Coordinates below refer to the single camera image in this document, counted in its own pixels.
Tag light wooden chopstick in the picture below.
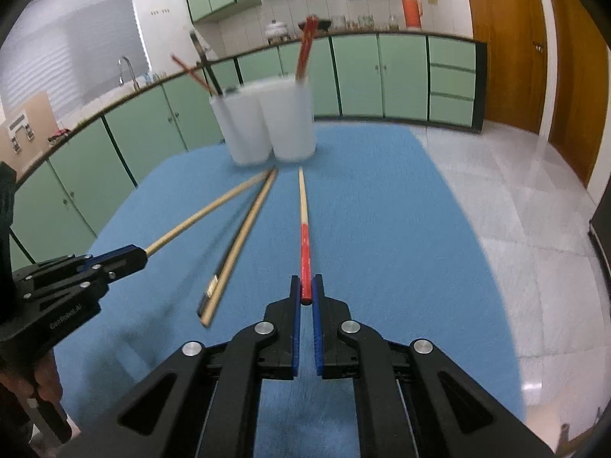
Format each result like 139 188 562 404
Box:
143 168 276 257

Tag blue table mat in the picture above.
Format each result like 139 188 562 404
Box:
52 121 526 458

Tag orange thermos flask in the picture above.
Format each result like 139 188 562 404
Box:
402 0 425 32

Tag brown wooden door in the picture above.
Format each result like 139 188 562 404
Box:
544 0 611 192
461 0 550 134

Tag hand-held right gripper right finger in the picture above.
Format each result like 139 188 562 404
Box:
312 274 557 458

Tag brown wooden chopstick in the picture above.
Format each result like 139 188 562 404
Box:
205 170 280 328

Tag black chopstick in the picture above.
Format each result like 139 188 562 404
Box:
197 172 276 318

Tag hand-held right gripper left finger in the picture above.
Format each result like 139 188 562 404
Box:
79 274 302 458

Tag green base cabinet unit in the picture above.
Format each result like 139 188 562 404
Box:
0 33 488 268

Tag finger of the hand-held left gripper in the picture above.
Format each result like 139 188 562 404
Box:
29 245 141 276
14 247 147 299

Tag grey window blinds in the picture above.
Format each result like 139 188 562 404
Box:
0 0 149 120

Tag dark brown countertop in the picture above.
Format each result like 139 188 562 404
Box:
14 29 488 187

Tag steel kitchen faucet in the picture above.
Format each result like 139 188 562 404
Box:
118 56 141 91

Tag dark blue chopstick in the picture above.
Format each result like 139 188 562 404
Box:
189 32 220 97

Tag red patterned white chopstick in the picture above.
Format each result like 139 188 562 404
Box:
295 18 313 82
298 167 315 303
301 15 320 81

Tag white device on cardboard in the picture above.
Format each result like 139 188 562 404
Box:
7 111 35 153

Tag person's left hand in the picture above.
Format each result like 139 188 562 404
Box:
29 353 65 412

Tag light chopstick plain red end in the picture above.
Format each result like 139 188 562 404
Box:
170 54 215 95

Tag white two-compartment utensil holder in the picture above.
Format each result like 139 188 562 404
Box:
209 76 318 167

